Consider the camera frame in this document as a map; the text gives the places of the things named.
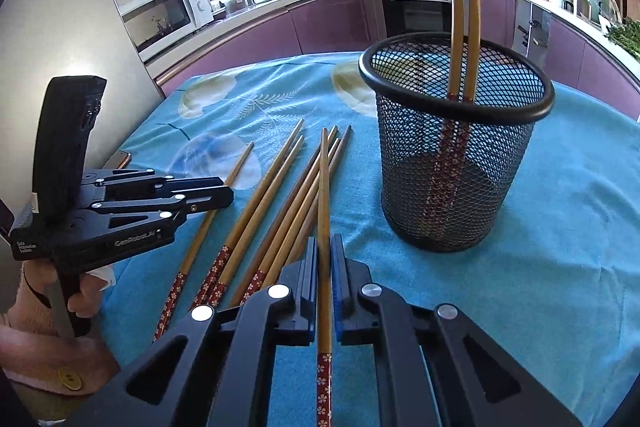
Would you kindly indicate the black mesh utensil holder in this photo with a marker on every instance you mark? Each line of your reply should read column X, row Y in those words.
column 490, row 187

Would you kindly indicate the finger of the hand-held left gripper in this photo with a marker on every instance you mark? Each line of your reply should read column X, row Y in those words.
column 200, row 201
column 150, row 182

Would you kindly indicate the bunch of wooden chopsticks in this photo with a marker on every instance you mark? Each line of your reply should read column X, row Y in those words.
column 292, row 217

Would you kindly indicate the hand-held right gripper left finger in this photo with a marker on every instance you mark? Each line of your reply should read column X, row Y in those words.
column 306, row 287

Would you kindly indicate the white microwave oven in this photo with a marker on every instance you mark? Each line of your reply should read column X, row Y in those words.
column 165, row 12

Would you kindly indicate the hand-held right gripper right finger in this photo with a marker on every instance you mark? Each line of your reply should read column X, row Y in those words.
column 342, row 287

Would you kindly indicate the purple kitchen cabinets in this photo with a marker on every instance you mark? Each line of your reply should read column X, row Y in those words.
column 325, row 22

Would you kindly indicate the blue printed tablecloth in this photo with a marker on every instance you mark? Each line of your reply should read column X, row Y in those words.
column 550, row 257

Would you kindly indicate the person's left hand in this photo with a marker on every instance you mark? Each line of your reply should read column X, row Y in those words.
column 87, row 294

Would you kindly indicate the rose gold smartphone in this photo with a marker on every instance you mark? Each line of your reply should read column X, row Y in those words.
column 121, row 159

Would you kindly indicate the black built-in oven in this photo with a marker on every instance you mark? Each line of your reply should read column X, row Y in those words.
column 415, row 12

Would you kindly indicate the green leafy vegetables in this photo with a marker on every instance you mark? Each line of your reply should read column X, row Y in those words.
column 625, row 37

